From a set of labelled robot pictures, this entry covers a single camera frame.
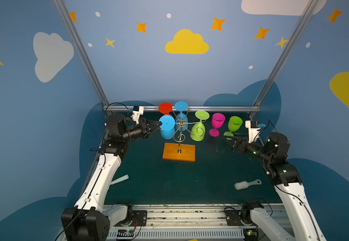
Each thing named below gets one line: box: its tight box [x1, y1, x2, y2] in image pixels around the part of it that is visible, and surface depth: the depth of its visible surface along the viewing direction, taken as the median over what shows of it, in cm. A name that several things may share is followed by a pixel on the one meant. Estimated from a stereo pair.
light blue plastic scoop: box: [109, 174, 130, 186], surface depth 88 cm
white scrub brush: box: [234, 179, 263, 191], surface depth 86 cm
